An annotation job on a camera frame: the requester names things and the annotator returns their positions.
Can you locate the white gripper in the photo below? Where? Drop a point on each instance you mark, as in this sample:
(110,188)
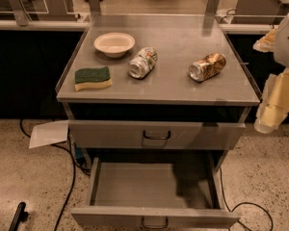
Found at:
(287,45)

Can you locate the orange crushed soda can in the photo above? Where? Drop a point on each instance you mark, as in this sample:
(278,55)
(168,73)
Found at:
(208,67)

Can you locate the grey metal drawer cabinet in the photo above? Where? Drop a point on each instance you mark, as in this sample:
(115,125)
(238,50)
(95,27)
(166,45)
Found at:
(167,93)

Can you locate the closed upper drawer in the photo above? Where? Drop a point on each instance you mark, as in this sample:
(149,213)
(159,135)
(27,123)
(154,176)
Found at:
(155,134)

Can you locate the open middle drawer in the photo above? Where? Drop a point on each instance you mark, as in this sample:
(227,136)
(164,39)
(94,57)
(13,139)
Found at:
(173,191)

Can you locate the white paper bowl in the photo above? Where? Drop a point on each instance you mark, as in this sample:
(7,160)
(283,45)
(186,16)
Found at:
(114,45)

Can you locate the green yellow sponge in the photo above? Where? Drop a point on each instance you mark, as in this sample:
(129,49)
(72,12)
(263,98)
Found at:
(92,78)

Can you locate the white paper sheet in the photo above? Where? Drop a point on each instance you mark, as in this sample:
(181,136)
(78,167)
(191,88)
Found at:
(49,133)

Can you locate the black object on floor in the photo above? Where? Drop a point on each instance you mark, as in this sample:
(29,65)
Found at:
(19,216)

